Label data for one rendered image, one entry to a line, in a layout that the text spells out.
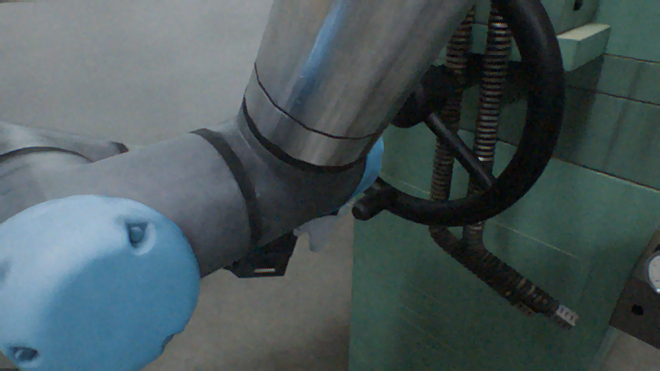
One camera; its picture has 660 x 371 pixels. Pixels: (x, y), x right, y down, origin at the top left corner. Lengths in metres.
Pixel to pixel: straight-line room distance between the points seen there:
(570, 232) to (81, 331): 0.57
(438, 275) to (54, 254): 0.68
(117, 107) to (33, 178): 1.44
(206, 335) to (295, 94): 1.15
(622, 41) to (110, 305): 0.51
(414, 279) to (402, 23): 0.69
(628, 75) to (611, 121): 0.05
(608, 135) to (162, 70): 1.43
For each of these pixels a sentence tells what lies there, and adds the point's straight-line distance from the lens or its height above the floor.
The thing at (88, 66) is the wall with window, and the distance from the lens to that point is 1.62.
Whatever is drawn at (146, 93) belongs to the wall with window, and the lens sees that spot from 1.70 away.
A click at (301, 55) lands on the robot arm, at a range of 0.18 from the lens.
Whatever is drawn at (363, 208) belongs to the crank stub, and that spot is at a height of 0.70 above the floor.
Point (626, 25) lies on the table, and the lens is 0.56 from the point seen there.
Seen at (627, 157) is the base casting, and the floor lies 0.74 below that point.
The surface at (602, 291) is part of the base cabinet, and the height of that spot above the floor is 0.56.
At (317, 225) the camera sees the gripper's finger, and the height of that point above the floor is 0.70.
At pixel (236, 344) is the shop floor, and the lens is 1.27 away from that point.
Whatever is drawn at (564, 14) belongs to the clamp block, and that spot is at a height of 0.89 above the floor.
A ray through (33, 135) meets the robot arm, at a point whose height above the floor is 0.86.
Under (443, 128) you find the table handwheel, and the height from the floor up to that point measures 0.79.
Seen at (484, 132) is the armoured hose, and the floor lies 0.77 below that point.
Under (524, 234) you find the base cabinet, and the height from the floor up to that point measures 0.59.
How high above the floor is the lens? 0.96
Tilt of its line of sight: 30 degrees down
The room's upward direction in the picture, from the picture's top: straight up
